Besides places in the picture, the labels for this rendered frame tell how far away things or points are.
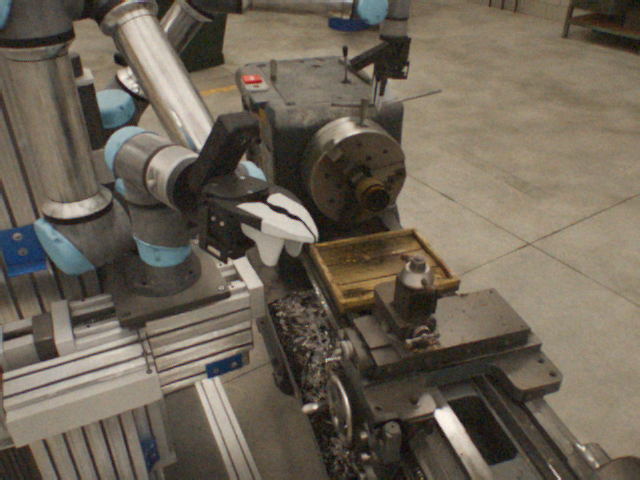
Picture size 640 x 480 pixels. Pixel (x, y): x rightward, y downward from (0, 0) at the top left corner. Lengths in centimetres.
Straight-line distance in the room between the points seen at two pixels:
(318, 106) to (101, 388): 110
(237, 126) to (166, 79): 32
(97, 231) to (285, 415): 157
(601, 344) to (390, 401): 186
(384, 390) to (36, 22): 97
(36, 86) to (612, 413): 241
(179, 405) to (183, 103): 155
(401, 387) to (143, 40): 89
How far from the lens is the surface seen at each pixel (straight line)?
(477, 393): 147
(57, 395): 121
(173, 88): 92
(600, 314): 323
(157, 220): 81
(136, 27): 96
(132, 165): 78
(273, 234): 59
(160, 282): 119
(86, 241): 107
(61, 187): 104
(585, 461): 107
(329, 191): 177
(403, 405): 132
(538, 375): 146
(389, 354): 134
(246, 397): 255
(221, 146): 64
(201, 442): 216
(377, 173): 177
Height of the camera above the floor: 190
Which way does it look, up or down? 33 degrees down
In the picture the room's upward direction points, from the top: straight up
